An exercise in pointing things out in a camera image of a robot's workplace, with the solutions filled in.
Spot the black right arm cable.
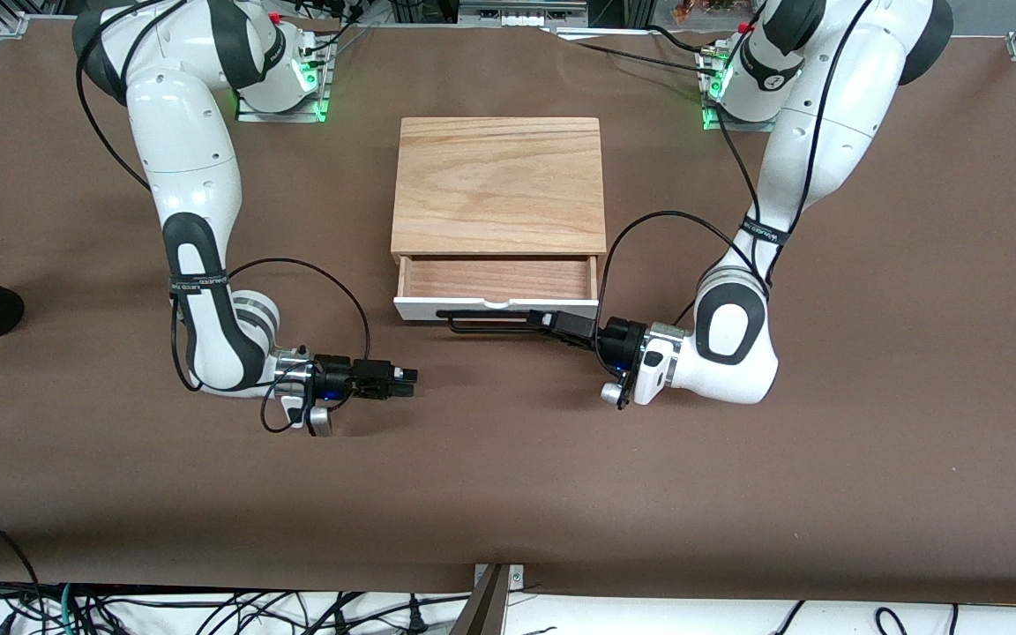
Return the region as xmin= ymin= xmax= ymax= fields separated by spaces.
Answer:
xmin=74 ymin=0 xmax=373 ymax=434

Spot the black base cable bundle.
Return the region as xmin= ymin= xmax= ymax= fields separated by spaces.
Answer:
xmin=301 ymin=0 xmax=378 ymax=67

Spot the black base power cable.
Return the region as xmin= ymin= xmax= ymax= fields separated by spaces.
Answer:
xmin=561 ymin=25 xmax=713 ymax=70

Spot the metal table edge bracket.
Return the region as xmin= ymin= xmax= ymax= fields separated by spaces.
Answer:
xmin=451 ymin=563 xmax=528 ymax=635

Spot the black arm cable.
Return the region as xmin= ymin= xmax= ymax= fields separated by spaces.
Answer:
xmin=596 ymin=0 xmax=876 ymax=355
xmin=74 ymin=0 xmax=373 ymax=434

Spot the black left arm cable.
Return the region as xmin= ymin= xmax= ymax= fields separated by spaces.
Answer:
xmin=596 ymin=0 xmax=876 ymax=355

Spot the wooden drawer cabinet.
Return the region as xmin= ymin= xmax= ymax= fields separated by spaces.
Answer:
xmin=390 ymin=117 xmax=609 ymax=265

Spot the brown table cover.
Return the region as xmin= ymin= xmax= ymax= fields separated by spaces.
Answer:
xmin=0 ymin=18 xmax=1016 ymax=602

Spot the white drawer with black handle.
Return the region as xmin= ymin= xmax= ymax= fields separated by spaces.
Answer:
xmin=392 ymin=255 xmax=602 ymax=336

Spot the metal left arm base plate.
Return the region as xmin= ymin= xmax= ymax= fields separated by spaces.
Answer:
xmin=702 ymin=49 xmax=782 ymax=131

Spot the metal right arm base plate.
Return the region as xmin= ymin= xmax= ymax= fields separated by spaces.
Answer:
xmin=236 ymin=53 xmax=333 ymax=123

